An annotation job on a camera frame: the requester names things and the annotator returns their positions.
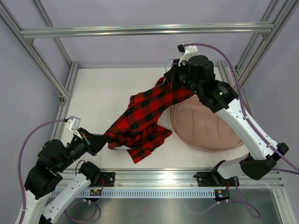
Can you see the pink translucent plastic basin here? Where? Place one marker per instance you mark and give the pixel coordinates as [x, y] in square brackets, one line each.
[198, 127]

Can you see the red black plaid shirt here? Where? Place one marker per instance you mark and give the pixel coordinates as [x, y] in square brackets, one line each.
[137, 128]

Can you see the right aluminium frame posts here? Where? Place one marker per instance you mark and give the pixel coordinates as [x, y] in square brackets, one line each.
[278, 13]

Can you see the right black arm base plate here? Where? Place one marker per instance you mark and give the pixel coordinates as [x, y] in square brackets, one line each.
[207, 179]

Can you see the aluminium frame top crossbar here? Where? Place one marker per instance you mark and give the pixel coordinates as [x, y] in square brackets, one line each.
[162, 29]

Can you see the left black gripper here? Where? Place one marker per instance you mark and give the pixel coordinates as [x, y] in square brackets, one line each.
[99, 140]

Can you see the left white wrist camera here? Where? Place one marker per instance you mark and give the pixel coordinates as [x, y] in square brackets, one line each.
[72, 125]

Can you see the white slotted cable duct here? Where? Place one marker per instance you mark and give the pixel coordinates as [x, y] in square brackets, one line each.
[147, 193]

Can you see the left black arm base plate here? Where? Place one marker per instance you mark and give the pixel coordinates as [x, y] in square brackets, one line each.
[107, 179]

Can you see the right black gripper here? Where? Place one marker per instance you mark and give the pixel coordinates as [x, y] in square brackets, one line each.
[172, 75]

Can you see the left aluminium frame posts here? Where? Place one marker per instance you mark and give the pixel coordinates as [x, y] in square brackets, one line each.
[64, 92]

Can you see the front aluminium rail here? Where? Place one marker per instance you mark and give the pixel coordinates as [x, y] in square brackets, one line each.
[181, 179]

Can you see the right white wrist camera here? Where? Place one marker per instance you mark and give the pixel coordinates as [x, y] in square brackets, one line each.
[187, 52]

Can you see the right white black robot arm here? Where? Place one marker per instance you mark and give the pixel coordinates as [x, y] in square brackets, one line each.
[197, 75]

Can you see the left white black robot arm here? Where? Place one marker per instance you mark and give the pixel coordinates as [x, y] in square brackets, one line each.
[42, 179]

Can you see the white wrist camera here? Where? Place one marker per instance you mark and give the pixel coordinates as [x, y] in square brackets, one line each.
[72, 125]
[187, 52]

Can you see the aluminium frame posts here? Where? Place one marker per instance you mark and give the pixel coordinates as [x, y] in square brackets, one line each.
[64, 92]
[278, 13]

